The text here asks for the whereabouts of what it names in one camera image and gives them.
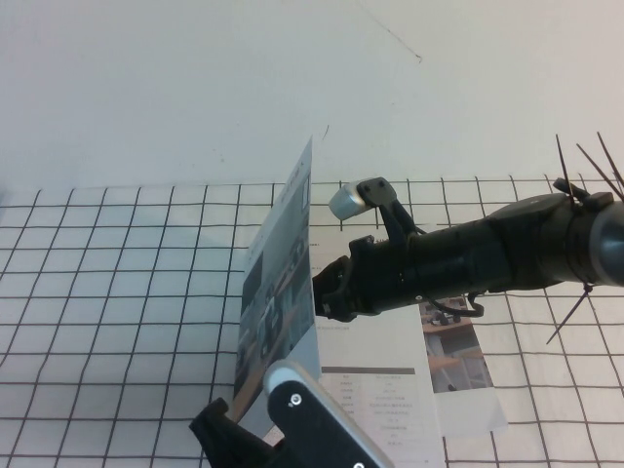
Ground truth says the AgileX robotics catalogue booklet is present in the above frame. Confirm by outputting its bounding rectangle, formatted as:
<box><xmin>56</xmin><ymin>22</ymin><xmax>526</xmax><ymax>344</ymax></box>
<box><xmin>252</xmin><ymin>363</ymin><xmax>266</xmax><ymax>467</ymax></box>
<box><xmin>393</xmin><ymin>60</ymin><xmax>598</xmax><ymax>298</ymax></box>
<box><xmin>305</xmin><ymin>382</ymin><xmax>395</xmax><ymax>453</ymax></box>
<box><xmin>232</xmin><ymin>135</ymin><xmax>445</xmax><ymax>468</ymax></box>
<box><xmin>418</xmin><ymin>299</ymin><xmax>509</xmax><ymax>435</ymax></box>

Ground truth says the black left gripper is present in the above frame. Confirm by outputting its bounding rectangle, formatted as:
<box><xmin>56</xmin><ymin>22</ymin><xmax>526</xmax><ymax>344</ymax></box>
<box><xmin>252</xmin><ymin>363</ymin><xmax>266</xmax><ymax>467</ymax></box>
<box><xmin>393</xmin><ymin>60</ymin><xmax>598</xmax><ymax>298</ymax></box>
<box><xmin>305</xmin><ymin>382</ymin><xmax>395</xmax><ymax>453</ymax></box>
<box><xmin>189</xmin><ymin>398</ymin><xmax>289</xmax><ymax>468</ymax></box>

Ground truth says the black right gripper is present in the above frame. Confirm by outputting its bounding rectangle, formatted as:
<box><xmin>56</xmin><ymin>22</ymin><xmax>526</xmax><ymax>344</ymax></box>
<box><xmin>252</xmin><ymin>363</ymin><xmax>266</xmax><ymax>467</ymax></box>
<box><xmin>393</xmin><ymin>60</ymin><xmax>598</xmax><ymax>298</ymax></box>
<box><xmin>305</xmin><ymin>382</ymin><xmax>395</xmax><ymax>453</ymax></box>
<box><xmin>311</xmin><ymin>233</ymin><xmax>415</xmax><ymax>323</ymax></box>

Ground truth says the right wrist camera black silver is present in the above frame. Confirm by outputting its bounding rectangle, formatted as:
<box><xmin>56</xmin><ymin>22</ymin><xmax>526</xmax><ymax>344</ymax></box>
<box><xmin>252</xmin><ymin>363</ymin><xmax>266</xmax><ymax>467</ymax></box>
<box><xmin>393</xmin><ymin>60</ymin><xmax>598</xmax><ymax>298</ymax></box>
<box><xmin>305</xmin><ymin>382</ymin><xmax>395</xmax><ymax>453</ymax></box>
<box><xmin>329</xmin><ymin>175</ymin><xmax>416</xmax><ymax>243</ymax></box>

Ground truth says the thin black zip tie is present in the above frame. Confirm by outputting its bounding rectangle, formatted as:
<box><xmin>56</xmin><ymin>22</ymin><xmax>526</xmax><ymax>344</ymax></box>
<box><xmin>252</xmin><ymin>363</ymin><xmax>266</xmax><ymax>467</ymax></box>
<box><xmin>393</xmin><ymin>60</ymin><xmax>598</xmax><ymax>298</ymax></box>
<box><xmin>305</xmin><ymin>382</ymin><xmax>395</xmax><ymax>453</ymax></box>
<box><xmin>555</xmin><ymin>134</ymin><xmax>575</xmax><ymax>197</ymax></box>
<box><xmin>575</xmin><ymin>141</ymin><xmax>624</xmax><ymax>200</ymax></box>
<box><xmin>597</xmin><ymin>131</ymin><xmax>624</xmax><ymax>187</ymax></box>
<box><xmin>545</xmin><ymin>286</ymin><xmax>595</xmax><ymax>345</ymax></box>

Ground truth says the white black-grid tablecloth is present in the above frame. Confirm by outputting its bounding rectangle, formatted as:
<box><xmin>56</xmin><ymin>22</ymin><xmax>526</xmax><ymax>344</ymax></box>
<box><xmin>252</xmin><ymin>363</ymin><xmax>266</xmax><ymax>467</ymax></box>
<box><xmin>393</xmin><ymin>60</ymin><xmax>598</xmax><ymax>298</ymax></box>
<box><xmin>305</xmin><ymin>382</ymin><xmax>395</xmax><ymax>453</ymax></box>
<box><xmin>0</xmin><ymin>175</ymin><xmax>624</xmax><ymax>468</ymax></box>

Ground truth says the black right camera cable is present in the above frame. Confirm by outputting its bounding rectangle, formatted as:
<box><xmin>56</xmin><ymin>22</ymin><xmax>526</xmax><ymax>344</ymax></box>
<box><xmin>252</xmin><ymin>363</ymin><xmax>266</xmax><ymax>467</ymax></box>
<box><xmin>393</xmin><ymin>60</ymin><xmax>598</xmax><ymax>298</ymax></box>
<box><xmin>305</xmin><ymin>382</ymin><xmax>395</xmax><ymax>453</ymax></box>
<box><xmin>423</xmin><ymin>291</ymin><xmax>485</xmax><ymax>319</ymax></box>

